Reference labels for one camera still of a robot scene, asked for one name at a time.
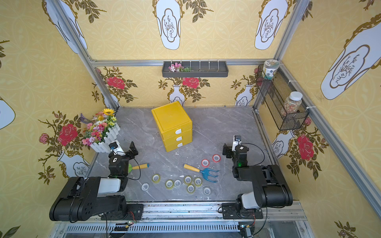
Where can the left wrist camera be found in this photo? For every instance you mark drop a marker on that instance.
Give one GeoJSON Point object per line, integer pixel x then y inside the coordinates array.
{"type": "Point", "coordinates": [116, 149]}

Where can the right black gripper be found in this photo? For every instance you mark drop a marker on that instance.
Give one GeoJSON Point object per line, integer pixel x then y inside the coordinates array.
{"type": "Point", "coordinates": [229, 150]}

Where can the blue rake with yellow handle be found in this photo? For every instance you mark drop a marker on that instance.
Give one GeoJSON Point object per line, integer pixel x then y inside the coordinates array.
{"type": "Point", "coordinates": [206, 173]}

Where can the jar with white lid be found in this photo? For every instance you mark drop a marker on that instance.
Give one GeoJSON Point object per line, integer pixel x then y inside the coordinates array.
{"type": "Point", "coordinates": [292, 103]}

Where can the clear tape roll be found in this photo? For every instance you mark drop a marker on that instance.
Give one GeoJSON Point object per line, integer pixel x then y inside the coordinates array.
{"type": "Point", "coordinates": [207, 191]}
{"type": "Point", "coordinates": [145, 187]}
{"type": "Point", "coordinates": [177, 183]}

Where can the yellow three-drawer cabinet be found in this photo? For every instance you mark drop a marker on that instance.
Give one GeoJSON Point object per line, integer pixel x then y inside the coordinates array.
{"type": "Point", "coordinates": [174, 125]}

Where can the flowers in white fence planter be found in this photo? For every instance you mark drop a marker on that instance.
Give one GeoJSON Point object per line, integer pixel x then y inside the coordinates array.
{"type": "Point", "coordinates": [100, 131]}

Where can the grey wall shelf tray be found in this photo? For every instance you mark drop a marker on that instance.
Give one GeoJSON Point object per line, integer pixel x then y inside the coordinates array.
{"type": "Point", "coordinates": [199, 68]}

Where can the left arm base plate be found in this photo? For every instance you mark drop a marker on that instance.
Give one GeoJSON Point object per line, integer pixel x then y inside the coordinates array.
{"type": "Point", "coordinates": [126, 212]}

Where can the green trowel with yellow handle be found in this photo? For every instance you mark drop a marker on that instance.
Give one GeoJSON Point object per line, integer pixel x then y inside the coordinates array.
{"type": "Point", "coordinates": [137, 167]}

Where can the yellow tape roll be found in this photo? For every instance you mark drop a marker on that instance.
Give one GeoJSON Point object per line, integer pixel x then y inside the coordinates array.
{"type": "Point", "coordinates": [156, 178]}
{"type": "Point", "coordinates": [188, 180]}
{"type": "Point", "coordinates": [190, 188]}
{"type": "Point", "coordinates": [198, 182]}
{"type": "Point", "coordinates": [169, 184]}

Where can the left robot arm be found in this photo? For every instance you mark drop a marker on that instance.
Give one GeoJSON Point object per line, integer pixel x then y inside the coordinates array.
{"type": "Point", "coordinates": [82, 198]}

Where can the clear tape roll right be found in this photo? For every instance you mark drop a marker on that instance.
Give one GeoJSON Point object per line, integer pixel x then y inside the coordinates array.
{"type": "Point", "coordinates": [207, 191]}

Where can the red tape roll right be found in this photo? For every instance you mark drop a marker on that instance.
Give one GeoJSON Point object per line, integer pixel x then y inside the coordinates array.
{"type": "Point", "coordinates": [216, 158]}

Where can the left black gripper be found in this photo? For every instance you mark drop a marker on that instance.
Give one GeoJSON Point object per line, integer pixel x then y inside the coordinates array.
{"type": "Point", "coordinates": [128, 152]}

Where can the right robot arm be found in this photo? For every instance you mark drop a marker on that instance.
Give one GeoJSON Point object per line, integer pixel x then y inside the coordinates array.
{"type": "Point", "coordinates": [269, 187]}

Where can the red tape roll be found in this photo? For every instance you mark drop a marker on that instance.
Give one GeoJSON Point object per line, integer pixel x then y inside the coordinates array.
{"type": "Point", "coordinates": [205, 163]}
{"type": "Point", "coordinates": [216, 158]}

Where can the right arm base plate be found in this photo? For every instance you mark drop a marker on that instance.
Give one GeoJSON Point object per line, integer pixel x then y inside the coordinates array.
{"type": "Point", "coordinates": [231, 211]}

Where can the clear tape roll left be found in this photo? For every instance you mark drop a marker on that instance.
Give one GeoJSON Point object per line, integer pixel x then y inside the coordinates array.
{"type": "Point", "coordinates": [145, 187]}

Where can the black wire wall basket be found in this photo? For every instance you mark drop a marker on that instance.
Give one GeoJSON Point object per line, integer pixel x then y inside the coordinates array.
{"type": "Point", "coordinates": [273, 93]}

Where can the clear tape roll middle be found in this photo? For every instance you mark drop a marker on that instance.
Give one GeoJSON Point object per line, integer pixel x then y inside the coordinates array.
{"type": "Point", "coordinates": [177, 183]}

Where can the red tape roll left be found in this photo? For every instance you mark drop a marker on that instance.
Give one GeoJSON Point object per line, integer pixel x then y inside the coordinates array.
{"type": "Point", "coordinates": [205, 163]}

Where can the jar with green label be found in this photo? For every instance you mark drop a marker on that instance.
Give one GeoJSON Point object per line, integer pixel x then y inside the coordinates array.
{"type": "Point", "coordinates": [270, 68]}

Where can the pink flowers in tray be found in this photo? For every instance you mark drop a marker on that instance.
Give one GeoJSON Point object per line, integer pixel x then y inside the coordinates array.
{"type": "Point", "coordinates": [177, 67]}

